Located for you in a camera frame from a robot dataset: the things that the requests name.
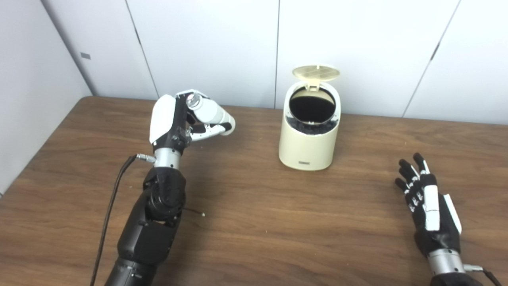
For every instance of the small grey wall plate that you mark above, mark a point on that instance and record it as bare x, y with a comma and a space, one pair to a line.
85, 56

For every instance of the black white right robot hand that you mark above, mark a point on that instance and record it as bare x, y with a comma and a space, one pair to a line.
436, 234

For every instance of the black bin liner bag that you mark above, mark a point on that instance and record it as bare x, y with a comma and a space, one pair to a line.
311, 128

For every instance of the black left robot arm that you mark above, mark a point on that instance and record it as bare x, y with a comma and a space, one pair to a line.
154, 222

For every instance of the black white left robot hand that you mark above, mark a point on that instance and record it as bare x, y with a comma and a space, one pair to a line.
162, 119

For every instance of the small white plastic bottle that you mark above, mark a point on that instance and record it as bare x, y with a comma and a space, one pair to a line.
210, 111

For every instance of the cream-colored lidded bin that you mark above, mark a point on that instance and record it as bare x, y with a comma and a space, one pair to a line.
305, 147

